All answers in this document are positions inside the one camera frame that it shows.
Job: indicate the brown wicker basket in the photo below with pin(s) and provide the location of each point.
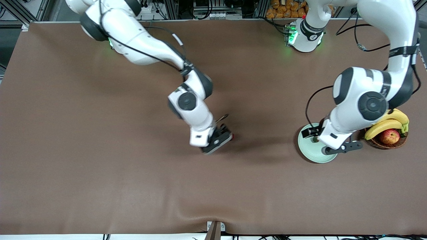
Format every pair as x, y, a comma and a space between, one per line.
390, 146

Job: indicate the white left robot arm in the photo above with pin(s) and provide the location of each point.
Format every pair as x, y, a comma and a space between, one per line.
393, 20

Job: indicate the metal table edge bracket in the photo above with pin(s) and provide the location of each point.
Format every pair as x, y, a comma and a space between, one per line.
215, 231

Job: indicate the pale green round plate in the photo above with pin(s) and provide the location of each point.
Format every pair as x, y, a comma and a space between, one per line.
308, 150

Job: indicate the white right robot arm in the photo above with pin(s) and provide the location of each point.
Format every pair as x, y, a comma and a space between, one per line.
133, 36

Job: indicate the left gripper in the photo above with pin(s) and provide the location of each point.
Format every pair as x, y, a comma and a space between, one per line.
317, 131

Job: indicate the brown table cover mat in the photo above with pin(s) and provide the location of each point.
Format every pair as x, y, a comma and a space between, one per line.
213, 200

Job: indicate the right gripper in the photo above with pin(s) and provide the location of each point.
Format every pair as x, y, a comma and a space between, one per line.
219, 135

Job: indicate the aluminium frame beam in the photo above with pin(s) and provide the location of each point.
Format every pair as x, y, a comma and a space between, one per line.
15, 10

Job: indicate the pile of orange buns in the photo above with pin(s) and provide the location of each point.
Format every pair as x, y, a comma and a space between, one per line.
283, 10

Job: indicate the large yellow banana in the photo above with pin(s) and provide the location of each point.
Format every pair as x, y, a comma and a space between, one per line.
398, 116
382, 128

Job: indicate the white terminal strip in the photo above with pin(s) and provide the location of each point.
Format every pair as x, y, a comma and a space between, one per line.
217, 15

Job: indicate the red yellow apple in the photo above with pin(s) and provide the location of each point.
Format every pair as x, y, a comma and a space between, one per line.
389, 136

